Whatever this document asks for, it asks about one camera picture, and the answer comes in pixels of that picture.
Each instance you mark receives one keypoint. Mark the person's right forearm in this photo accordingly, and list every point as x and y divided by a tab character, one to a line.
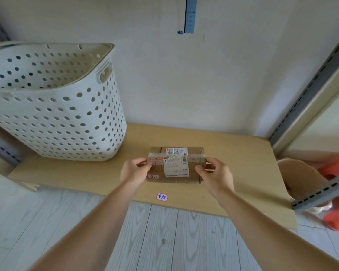
265	239

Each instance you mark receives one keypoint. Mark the beige round pot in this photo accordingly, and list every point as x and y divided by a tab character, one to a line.
296	177

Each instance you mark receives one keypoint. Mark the blue measuring strip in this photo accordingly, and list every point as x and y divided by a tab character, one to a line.
190	14

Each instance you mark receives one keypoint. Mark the person's left hand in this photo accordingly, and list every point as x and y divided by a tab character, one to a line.
134	172

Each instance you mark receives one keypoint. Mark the pink plastic stool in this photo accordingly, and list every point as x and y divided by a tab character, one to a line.
337	217

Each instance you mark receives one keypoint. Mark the person's left forearm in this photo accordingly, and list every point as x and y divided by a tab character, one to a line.
96	231

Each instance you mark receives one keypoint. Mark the small taped cardboard parcel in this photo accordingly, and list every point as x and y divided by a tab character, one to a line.
175	163

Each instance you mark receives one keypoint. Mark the grey metal beige board shelf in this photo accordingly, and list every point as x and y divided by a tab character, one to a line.
243	166

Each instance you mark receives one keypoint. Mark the person's right hand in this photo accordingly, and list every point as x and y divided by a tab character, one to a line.
219	177

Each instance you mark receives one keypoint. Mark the white perforated laundry basket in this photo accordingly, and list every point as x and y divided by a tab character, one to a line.
59	115

